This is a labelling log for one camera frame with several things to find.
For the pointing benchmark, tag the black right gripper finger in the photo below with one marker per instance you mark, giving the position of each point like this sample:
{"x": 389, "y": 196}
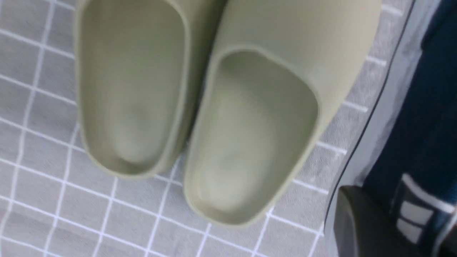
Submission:
{"x": 361, "y": 228}

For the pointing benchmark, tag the olive right foam slide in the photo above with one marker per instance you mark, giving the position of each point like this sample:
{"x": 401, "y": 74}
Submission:
{"x": 278, "y": 72}

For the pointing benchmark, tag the olive foam slide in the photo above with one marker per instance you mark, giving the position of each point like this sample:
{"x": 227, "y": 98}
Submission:
{"x": 139, "y": 68}
{"x": 278, "y": 72}

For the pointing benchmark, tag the grey checked tablecloth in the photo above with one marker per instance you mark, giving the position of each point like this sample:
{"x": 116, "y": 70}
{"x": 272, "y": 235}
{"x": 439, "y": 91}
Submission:
{"x": 56, "y": 203}

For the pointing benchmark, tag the navy canvas shoe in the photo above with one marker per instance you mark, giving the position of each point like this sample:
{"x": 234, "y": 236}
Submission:
{"x": 405, "y": 159}

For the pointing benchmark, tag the olive left foam slide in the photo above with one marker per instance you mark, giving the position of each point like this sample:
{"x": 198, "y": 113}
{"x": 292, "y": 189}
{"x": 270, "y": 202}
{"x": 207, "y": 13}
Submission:
{"x": 139, "y": 68}

